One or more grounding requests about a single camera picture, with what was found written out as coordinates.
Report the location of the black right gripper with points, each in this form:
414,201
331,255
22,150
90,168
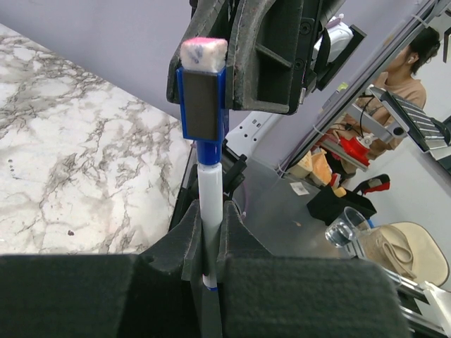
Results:
262,52

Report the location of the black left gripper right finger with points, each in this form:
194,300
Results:
266,296

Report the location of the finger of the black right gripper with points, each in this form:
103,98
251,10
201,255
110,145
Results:
204,43

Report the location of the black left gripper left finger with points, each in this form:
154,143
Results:
151,294

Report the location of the blue marker cap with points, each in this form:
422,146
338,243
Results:
205,119

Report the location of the white blue marker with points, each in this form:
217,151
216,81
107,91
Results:
211,212

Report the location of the clear plastic cup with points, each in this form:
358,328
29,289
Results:
347,228

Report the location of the laptop on stand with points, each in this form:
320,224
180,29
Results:
409,121

